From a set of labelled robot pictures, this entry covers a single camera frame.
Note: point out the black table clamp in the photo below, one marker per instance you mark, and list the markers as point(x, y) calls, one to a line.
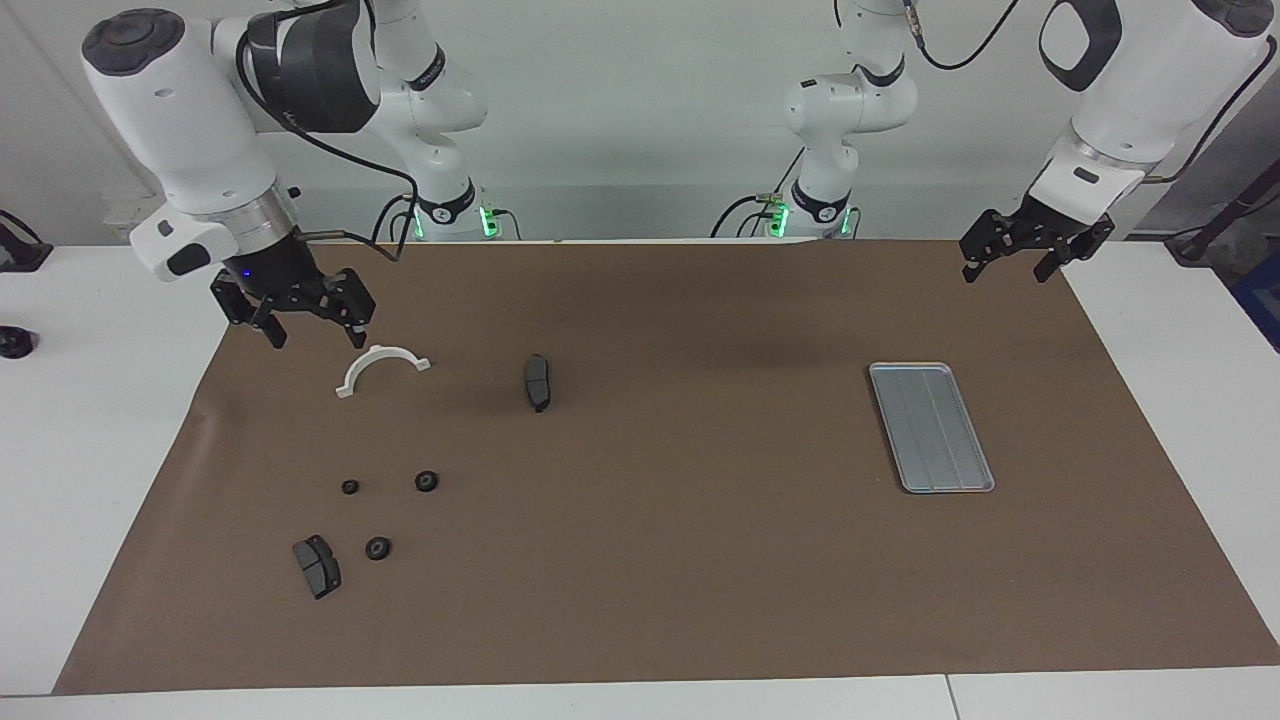
point(20, 255)

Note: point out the blue crate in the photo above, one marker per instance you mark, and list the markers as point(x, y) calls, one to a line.
point(1262, 300)

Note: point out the white wall box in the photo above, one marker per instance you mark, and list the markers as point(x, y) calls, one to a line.
point(125, 208)

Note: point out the black round knob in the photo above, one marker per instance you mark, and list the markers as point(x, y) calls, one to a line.
point(15, 343)

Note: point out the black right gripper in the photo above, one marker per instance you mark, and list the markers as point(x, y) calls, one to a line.
point(280, 275)

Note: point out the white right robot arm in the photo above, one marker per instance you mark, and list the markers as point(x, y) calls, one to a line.
point(190, 110)

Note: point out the brown table mat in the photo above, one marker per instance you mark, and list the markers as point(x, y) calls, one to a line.
point(640, 560)

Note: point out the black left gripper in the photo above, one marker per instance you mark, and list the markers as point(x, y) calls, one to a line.
point(1045, 228)

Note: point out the white curved plastic bracket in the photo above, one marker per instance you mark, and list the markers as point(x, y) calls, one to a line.
point(383, 352)

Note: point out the silver metal tray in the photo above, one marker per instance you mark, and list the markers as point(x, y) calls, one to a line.
point(935, 435)

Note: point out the black stand pole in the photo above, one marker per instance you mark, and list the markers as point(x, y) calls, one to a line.
point(1190, 250)

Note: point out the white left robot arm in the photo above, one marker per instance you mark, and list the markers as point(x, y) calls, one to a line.
point(1140, 90)

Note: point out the dark grey slotted brake pad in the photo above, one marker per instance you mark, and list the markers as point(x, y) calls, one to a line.
point(318, 570)

